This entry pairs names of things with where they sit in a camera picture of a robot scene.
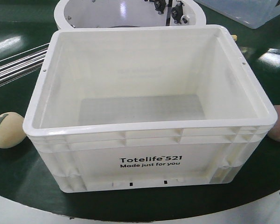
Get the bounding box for white plastic tote box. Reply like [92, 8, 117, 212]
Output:
[23, 25, 277, 193]

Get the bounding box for cream egg plush green stripe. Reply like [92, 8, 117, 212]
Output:
[0, 112, 26, 149]

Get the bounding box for small beige peg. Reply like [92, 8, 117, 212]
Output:
[232, 35, 238, 42]

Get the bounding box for white round machine housing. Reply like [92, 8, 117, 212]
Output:
[54, 0, 206, 29]

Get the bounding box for metal rod bundle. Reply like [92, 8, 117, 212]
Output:
[0, 43, 49, 87]

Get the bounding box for clear plastic bin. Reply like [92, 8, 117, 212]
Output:
[196, 0, 280, 29]

